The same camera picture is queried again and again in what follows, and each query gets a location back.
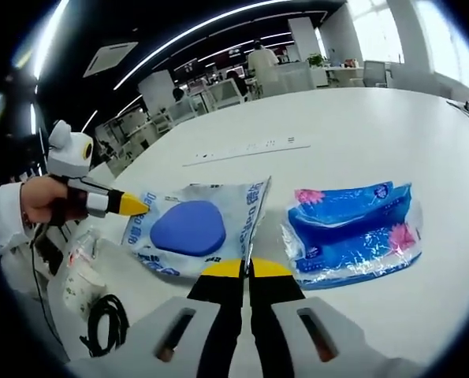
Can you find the green potted plant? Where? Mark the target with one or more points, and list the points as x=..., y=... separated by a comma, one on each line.
x=317, y=60

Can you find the ceiling air vent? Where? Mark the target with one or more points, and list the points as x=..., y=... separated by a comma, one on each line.
x=110, y=59

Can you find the white desk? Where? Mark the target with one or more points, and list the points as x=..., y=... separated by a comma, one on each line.
x=344, y=76

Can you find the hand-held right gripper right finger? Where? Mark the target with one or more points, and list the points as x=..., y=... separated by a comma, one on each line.
x=289, y=334

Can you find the white package with blue shape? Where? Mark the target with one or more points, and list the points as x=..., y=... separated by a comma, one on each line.
x=179, y=228

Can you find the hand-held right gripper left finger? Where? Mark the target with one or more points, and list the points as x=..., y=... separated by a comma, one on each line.
x=202, y=334

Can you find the white cabinet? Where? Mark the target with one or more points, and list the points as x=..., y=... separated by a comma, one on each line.
x=297, y=76

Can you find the red box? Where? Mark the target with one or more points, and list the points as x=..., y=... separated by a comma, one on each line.
x=350, y=63

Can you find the grey office chair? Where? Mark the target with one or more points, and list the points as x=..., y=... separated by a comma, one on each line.
x=374, y=73

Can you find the blue tissue pack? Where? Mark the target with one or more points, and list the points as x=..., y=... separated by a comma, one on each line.
x=336, y=236

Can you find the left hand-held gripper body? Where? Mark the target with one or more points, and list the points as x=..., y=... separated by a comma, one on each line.
x=68, y=157

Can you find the white office chair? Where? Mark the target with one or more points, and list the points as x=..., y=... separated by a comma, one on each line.
x=224, y=92
x=183, y=112

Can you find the person's left hand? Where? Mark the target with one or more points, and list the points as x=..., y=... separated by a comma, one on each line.
x=47, y=201

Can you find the person's white shirt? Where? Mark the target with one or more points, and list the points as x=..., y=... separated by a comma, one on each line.
x=21, y=271

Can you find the ceiling light strip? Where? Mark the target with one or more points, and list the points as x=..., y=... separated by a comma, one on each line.
x=202, y=27

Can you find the small clear plastic bag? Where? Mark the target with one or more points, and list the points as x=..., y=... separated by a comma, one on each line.
x=84, y=295

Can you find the clear plastic water bottle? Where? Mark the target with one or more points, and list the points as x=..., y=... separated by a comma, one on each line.
x=82, y=252

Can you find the large window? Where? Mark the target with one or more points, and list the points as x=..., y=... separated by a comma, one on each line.
x=455, y=47

